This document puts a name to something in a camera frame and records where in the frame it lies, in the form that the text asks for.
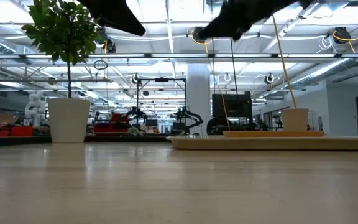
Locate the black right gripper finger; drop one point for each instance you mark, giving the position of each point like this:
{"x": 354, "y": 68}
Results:
{"x": 222, "y": 28}

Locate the white building pillar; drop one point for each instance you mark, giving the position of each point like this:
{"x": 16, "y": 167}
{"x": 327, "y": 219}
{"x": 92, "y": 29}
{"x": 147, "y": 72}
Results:
{"x": 198, "y": 93}

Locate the red low cart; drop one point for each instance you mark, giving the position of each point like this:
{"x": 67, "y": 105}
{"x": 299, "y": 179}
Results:
{"x": 17, "y": 130}

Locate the beige serving tray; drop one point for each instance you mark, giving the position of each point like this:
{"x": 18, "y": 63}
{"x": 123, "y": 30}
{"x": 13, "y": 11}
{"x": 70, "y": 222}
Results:
{"x": 247, "y": 143}

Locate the silver ventilation duct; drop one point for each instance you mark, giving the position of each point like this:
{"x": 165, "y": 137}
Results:
{"x": 331, "y": 68}

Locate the white plant pot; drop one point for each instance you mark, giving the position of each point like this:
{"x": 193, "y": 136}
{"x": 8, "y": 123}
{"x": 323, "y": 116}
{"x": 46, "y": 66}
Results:
{"x": 68, "y": 121}

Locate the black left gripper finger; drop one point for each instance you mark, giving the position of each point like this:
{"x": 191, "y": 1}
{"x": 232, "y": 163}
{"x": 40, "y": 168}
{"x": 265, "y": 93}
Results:
{"x": 117, "y": 15}

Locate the black office chair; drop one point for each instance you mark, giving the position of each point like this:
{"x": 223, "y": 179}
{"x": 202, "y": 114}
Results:
{"x": 216, "y": 124}

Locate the green leafy potted tree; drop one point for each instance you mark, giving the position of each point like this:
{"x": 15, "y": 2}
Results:
{"x": 62, "y": 28}

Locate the small black background robot arm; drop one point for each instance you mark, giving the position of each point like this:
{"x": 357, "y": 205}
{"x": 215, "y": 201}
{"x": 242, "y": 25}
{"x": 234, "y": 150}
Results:
{"x": 136, "y": 113}

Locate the long ceiling light strip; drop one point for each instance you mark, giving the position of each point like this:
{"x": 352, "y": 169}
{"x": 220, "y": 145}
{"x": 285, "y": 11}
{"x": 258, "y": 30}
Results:
{"x": 179, "y": 56}

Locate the small black hanging reel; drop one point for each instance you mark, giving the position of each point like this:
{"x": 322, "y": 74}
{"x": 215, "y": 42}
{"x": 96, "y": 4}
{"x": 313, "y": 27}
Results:
{"x": 135, "y": 78}
{"x": 269, "y": 78}

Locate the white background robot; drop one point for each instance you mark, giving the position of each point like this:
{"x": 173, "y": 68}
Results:
{"x": 35, "y": 107}

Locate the black metal rig frame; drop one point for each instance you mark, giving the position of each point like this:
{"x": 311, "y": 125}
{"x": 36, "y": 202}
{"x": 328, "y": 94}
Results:
{"x": 162, "y": 79}

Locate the large black background robot arm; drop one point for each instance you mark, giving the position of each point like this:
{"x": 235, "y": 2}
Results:
{"x": 188, "y": 115}

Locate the brown cardboard box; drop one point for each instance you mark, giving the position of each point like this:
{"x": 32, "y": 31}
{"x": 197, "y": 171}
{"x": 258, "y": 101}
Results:
{"x": 7, "y": 118}

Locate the black monitor screen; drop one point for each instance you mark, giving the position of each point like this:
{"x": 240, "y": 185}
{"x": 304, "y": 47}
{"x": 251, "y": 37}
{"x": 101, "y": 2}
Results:
{"x": 232, "y": 105}

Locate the red background machine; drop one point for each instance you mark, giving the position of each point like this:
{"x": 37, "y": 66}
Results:
{"x": 113, "y": 127}

